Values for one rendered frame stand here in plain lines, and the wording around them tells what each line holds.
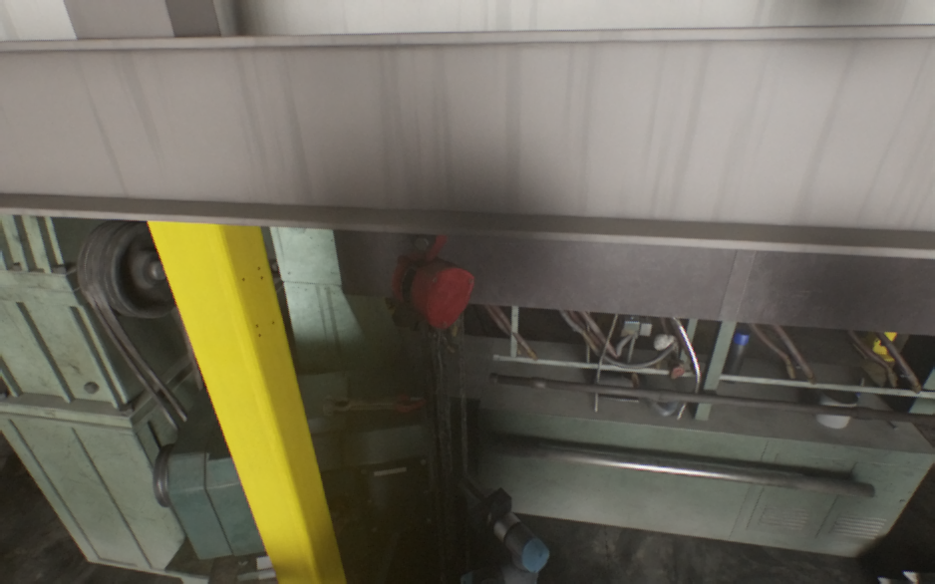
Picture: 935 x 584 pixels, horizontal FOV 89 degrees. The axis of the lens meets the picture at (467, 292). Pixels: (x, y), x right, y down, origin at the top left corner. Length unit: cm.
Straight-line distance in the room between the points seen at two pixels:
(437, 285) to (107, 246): 94
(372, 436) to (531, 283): 71
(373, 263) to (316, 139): 114
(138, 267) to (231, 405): 86
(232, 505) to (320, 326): 73
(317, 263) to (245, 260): 114
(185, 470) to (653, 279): 151
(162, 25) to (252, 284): 32
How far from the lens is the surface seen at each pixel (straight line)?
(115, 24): 69
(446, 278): 108
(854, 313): 192
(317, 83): 61
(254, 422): 86
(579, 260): 160
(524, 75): 55
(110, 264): 158
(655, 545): 238
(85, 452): 212
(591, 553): 229
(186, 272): 74
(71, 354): 190
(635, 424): 194
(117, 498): 225
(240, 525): 174
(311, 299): 197
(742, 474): 207
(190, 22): 67
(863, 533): 257
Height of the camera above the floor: 190
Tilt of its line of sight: 29 degrees down
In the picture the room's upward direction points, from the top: 1 degrees counter-clockwise
